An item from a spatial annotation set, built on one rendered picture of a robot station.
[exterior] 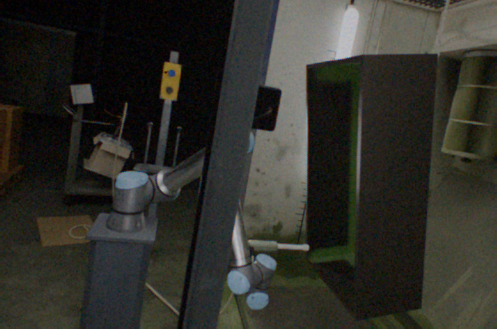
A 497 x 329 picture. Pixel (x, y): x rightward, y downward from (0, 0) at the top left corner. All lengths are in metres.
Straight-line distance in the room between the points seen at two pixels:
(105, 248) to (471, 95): 2.45
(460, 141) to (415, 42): 0.82
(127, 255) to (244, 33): 1.47
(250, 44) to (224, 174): 0.19
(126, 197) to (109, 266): 0.33
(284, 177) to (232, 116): 2.14
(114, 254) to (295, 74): 1.65
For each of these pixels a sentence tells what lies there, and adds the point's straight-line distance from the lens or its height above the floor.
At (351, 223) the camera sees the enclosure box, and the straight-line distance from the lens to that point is 2.36.
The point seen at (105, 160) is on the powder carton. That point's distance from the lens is 4.00.
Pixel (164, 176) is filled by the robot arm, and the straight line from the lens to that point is 1.85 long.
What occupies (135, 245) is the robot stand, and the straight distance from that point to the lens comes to 1.80.
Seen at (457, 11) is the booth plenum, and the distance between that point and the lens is 3.06.
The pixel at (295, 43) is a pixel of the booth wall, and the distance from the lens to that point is 2.59.
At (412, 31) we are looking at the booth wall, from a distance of 3.03.
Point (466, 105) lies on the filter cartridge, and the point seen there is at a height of 1.61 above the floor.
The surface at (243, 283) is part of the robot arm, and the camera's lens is 1.39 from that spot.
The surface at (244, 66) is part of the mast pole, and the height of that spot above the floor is 1.41.
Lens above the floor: 1.36
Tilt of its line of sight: 7 degrees down
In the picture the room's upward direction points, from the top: 10 degrees clockwise
